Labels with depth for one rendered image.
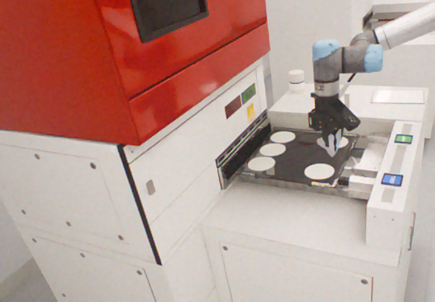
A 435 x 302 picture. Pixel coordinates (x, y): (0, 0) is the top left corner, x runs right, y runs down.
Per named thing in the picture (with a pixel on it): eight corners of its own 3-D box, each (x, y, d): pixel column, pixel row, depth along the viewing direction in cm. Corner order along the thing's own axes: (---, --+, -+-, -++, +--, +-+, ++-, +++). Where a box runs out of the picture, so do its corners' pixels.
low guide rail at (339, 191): (241, 181, 148) (241, 175, 147) (244, 178, 150) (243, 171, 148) (376, 202, 127) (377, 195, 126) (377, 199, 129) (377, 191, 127)
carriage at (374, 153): (348, 196, 127) (348, 189, 125) (370, 144, 155) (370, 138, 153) (373, 200, 124) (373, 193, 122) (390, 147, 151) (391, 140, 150)
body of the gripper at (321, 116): (324, 121, 128) (322, 86, 122) (345, 127, 122) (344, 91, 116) (307, 130, 124) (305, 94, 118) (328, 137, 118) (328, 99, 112)
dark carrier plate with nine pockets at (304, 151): (238, 171, 141) (238, 170, 141) (274, 130, 167) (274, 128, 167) (331, 185, 126) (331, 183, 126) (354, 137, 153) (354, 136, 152)
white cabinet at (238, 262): (235, 369, 170) (199, 226, 129) (305, 230, 243) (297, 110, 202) (387, 428, 143) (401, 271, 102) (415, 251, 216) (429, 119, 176)
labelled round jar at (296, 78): (287, 93, 183) (286, 74, 178) (293, 88, 188) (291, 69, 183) (301, 94, 180) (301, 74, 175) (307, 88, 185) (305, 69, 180)
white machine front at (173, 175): (157, 264, 115) (116, 146, 95) (266, 139, 177) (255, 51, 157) (165, 266, 114) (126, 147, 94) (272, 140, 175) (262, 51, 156)
